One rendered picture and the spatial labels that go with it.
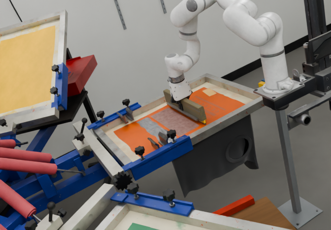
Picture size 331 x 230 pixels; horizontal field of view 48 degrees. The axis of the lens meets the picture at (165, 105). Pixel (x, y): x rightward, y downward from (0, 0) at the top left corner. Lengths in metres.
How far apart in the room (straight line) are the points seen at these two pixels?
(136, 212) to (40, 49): 1.46
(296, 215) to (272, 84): 1.26
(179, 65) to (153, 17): 2.28
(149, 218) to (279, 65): 0.77
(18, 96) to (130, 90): 1.84
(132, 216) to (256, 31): 0.81
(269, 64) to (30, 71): 1.52
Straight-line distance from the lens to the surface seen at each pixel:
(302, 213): 2.65
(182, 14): 1.59
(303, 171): 2.99
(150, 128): 1.95
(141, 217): 1.42
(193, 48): 1.84
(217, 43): 4.46
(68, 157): 1.81
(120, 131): 2.04
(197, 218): 1.28
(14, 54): 2.67
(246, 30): 1.44
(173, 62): 1.81
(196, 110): 1.82
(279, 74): 1.56
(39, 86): 2.38
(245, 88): 2.02
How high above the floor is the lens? 1.84
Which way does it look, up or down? 24 degrees down
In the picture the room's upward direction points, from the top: 18 degrees counter-clockwise
